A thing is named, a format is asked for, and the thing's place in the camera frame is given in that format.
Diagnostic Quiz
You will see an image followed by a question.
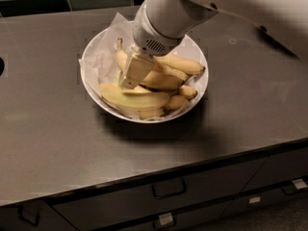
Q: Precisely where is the left drawer handle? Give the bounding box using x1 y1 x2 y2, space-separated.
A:
17 205 40 228

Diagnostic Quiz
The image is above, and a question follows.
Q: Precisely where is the short banana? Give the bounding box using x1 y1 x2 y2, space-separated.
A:
178 85 197 100
165 95 187 111

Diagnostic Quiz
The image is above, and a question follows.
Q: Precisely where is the white label on drawer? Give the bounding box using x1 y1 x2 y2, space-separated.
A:
248 196 261 204

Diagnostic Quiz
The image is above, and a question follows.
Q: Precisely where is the lower drawer handle with label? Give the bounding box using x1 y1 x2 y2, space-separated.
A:
153 213 176 230

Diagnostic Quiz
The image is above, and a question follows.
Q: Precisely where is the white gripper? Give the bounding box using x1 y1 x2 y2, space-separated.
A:
119 1 184 90

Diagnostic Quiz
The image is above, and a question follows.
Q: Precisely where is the drawer handle with label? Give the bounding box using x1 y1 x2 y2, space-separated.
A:
153 213 176 230
282 178 308 195

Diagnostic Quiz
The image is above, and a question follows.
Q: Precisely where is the front greenish yellow banana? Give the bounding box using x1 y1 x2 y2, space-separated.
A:
99 83 170 111

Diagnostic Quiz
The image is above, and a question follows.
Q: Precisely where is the white ceramic bowl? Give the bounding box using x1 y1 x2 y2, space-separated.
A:
79 19 209 124

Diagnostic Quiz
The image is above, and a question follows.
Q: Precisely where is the short lower right banana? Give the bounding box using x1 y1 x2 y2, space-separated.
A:
165 95 187 111

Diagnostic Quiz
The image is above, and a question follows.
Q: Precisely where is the right drawer handle with label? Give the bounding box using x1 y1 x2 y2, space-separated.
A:
282 178 308 195

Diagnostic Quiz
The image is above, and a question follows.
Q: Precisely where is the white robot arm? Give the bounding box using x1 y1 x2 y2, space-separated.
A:
120 0 308 89

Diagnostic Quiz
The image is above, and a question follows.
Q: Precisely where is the white paper liner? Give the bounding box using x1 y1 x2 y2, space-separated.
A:
78 12 206 121

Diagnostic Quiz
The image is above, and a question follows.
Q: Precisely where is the middle drawer handle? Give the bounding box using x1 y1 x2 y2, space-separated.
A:
151 178 187 199

